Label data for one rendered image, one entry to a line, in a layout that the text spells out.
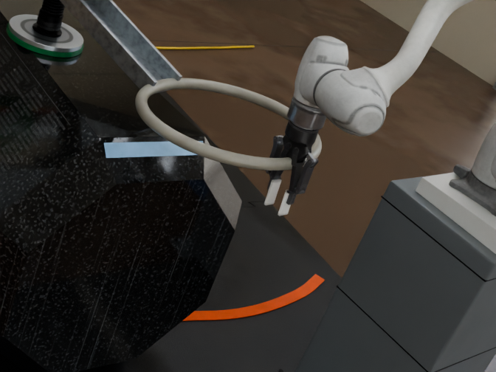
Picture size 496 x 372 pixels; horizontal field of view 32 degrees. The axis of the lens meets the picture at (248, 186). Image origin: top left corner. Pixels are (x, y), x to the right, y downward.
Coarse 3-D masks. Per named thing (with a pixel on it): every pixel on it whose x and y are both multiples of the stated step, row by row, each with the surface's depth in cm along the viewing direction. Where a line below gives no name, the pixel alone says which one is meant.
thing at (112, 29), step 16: (64, 0) 231; (80, 0) 228; (96, 0) 240; (80, 16) 230; (96, 16) 227; (112, 16) 238; (96, 32) 228; (112, 32) 226; (128, 32) 236; (112, 48) 226; (128, 48) 234; (144, 48) 235; (128, 64) 225; (144, 64) 233; (160, 64) 233; (144, 80) 223
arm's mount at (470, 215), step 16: (432, 176) 248; (448, 176) 252; (432, 192) 244; (448, 192) 242; (448, 208) 240; (464, 208) 236; (480, 208) 239; (464, 224) 237; (480, 224) 233; (480, 240) 234
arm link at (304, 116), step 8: (296, 104) 197; (288, 112) 200; (296, 112) 197; (304, 112) 196; (312, 112) 196; (320, 112) 196; (296, 120) 197; (304, 120) 197; (312, 120) 196; (320, 120) 198; (304, 128) 199; (312, 128) 198
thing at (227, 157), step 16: (160, 80) 227; (176, 80) 231; (192, 80) 235; (208, 80) 238; (144, 96) 214; (240, 96) 239; (256, 96) 238; (144, 112) 206; (160, 128) 201; (176, 144) 199; (192, 144) 198; (320, 144) 219; (224, 160) 197; (240, 160) 198; (256, 160) 199; (272, 160) 201; (288, 160) 204
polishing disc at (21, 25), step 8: (16, 16) 247; (24, 16) 249; (32, 16) 251; (8, 24) 243; (16, 24) 242; (24, 24) 244; (32, 24) 246; (64, 24) 254; (16, 32) 237; (24, 32) 239; (32, 32) 241; (64, 32) 249; (72, 32) 251; (24, 40) 237; (32, 40) 237; (40, 40) 238; (48, 40) 240; (56, 40) 242; (64, 40) 244; (72, 40) 246; (80, 40) 248; (48, 48) 237; (56, 48) 238; (64, 48) 239; (72, 48) 242; (80, 48) 246
